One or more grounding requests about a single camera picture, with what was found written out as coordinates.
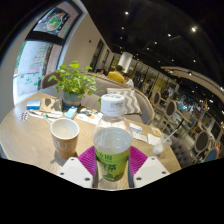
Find flat blue box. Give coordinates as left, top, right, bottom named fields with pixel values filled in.
left=25, top=99, right=42, bottom=111

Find grey curved sofa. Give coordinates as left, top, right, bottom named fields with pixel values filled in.
left=41, top=71, right=156, bottom=126

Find white printed paper sheets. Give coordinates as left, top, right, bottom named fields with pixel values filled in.
left=132, top=130, right=149, bottom=143

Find person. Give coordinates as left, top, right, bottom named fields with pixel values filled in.
left=123, top=73, right=135, bottom=88
left=106, top=64, right=126, bottom=84

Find group of dining chairs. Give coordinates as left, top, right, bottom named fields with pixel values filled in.
left=148, top=89, right=224, bottom=164

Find green-label clear drink bottle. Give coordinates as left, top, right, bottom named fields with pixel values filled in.
left=92, top=93, right=134, bottom=183

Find ceiling spot lights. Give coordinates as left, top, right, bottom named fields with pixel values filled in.
left=123, top=11, right=224, bottom=104

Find white paper napkin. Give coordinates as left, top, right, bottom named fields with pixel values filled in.
left=147, top=133, right=163, bottom=147

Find white green pen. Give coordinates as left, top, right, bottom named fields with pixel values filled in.
left=28, top=110, right=64, bottom=120

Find yellow card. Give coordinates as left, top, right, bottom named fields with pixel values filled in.
left=150, top=126, right=163, bottom=137

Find white paper leaflet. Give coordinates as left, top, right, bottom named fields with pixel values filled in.
left=75, top=111, right=104, bottom=126

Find silver pill blister pack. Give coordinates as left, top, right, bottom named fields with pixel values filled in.
left=19, top=111, right=30, bottom=122

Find colourful window poster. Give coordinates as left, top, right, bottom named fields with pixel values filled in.
left=33, top=4, right=79, bottom=38

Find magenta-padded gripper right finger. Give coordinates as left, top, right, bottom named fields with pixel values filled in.
left=128, top=145, right=170, bottom=190

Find small white blue box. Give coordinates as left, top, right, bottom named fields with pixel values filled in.
left=129, top=122, right=144, bottom=134

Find grey white chevron pillow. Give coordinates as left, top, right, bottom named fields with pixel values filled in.
left=106, top=87, right=143, bottom=116

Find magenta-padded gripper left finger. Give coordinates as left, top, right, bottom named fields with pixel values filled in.
left=57, top=145, right=99, bottom=190

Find green potted plant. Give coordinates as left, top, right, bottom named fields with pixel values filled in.
left=47, top=60, right=103, bottom=109

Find brown spotted notebook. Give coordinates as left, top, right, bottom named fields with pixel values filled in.
left=39, top=97, right=64, bottom=114

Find brown paper cup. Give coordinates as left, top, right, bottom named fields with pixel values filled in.
left=49, top=117, right=81, bottom=160

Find small white blue carton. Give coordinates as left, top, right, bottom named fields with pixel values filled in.
left=64, top=105, right=78, bottom=120

